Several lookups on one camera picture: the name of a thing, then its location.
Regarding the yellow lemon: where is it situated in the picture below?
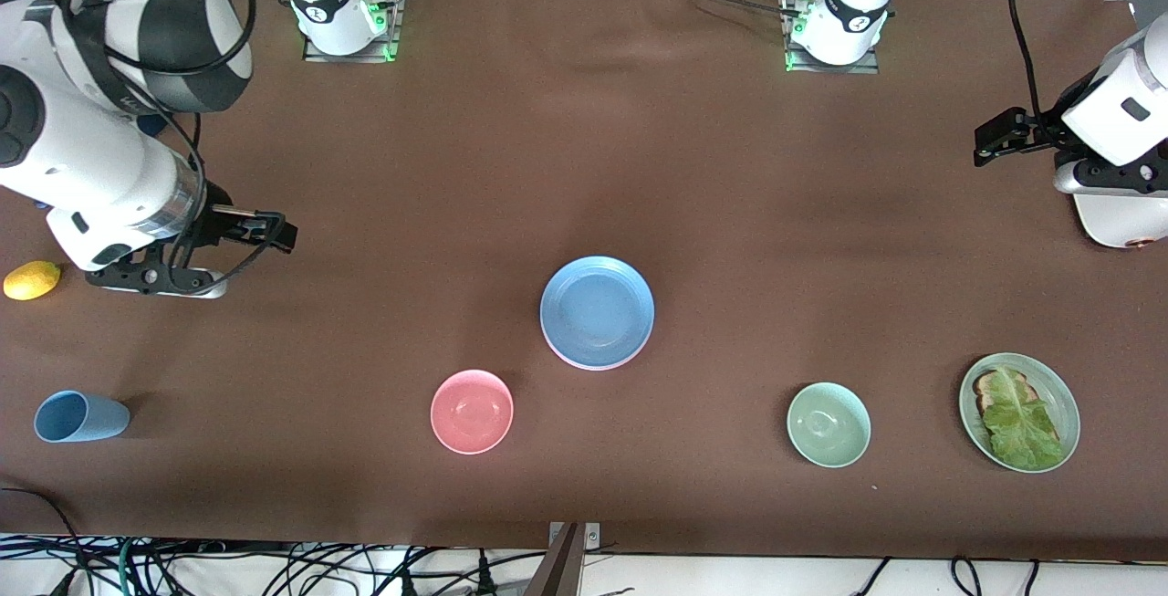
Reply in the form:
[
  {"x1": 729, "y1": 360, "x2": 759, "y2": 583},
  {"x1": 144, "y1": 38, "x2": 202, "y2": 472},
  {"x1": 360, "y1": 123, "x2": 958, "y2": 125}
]
[{"x1": 3, "y1": 260, "x2": 63, "y2": 302}]

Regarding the silver mounting bracket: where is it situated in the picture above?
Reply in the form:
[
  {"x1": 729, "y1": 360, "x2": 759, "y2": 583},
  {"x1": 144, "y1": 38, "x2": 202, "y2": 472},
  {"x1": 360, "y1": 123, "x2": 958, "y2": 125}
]
[{"x1": 548, "y1": 521, "x2": 601, "y2": 549}]

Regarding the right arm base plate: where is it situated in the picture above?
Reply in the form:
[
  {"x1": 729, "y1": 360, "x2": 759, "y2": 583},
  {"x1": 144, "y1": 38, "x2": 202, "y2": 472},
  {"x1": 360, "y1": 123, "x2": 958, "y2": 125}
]
[{"x1": 301, "y1": 0, "x2": 402, "y2": 63}]

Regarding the green plate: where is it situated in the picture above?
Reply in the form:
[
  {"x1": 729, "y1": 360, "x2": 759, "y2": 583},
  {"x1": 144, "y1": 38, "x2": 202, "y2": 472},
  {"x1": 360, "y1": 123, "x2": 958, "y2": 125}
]
[{"x1": 958, "y1": 352, "x2": 1081, "y2": 475}]

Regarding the white toaster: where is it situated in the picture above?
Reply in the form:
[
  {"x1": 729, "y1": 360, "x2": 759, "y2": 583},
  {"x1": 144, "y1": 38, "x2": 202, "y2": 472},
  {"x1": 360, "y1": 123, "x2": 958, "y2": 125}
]
[{"x1": 1075, "y1": 190, "x2": 1168, "y2": 250}]

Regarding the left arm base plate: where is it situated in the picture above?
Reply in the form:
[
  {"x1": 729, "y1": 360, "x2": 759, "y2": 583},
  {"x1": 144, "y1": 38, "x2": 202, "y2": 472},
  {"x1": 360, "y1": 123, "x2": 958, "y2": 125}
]
[{"x1": 785, "y1": 0, "x2": 881, "y2": 75}]

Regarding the brown table cloth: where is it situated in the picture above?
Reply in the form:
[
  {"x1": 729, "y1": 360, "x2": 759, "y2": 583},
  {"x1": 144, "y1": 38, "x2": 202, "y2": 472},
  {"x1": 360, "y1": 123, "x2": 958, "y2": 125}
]
[{"x1": 0, "y1": 0, "x2": 1168, "y2": 562}]

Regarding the green lettuce leaf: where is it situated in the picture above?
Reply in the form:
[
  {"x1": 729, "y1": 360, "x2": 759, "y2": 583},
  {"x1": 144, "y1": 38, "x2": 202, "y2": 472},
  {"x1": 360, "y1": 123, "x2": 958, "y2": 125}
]
[{"x1": 981, "y1": 368, "x2": 1067, "y2": 471}]

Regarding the brown bread slice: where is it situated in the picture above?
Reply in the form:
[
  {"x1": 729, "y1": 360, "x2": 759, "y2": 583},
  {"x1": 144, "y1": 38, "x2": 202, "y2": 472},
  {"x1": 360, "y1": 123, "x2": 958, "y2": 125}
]
[{"x1": 973, "y1": 371, "x2": 1041, "y2": 414}]

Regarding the pink plate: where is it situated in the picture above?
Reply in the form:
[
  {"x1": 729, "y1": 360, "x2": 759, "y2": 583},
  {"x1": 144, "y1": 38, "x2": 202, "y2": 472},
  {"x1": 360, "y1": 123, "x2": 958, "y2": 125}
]
[{"x1": 544, "y1": 322, "x2": 654, "y2": 371}]

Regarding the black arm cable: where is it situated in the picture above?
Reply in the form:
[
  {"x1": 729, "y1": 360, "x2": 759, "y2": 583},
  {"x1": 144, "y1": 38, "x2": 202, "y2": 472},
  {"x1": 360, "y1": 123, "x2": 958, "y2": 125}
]
[
  {"x1": 41, "y1": 0, "x2": 275, "y2": 291},
  {"x1": 1004, "y1": 0, "x2": 1041, "y2": 122}
]

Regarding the blue plate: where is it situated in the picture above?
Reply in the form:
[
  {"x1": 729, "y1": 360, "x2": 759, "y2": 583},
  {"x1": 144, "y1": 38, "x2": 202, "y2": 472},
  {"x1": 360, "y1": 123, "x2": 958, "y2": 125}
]
[{"x1": 539, "y1": 256, "x2": 656, "y2": 369}]

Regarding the dark camera pole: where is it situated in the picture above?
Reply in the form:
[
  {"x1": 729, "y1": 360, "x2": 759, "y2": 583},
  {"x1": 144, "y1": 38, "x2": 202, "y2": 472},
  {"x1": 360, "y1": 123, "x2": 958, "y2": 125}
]
[{"x1": 525, "y1": 523, "x2": 585, "y2": 596}]

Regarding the blue cup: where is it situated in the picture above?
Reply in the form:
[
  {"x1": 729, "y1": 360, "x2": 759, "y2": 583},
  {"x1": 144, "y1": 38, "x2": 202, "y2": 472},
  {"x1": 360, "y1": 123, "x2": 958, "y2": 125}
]
[{"x1": 34, "y1": 390, "x2": 131, "y2": 444}]

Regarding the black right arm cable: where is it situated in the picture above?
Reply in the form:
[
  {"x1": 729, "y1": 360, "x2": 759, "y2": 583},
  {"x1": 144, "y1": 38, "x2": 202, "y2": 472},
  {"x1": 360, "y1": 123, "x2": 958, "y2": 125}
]
[{"x1": 41, "y1": 0, "x2": 275, "y2": 291}]

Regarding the small green bowl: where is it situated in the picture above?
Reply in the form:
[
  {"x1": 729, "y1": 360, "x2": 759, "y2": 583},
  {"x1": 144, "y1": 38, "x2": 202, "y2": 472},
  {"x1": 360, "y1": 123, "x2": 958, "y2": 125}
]
[{"x1": 787, "y1": 382, "x2": 872, "y2": 469}]

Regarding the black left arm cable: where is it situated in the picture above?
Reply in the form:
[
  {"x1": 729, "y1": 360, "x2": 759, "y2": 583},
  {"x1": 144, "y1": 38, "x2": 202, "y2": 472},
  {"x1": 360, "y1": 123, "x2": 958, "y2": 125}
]
[{"x1": 1004, "y1": 0, "x2": 1041, "y2": 122}]

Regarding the small pink bowl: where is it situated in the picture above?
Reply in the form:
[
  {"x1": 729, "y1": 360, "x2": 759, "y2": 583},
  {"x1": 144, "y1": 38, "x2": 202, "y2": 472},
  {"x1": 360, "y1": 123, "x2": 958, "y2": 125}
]
[{"x1": 430, "y1": 369, "x2": 515, "y2": 455}]

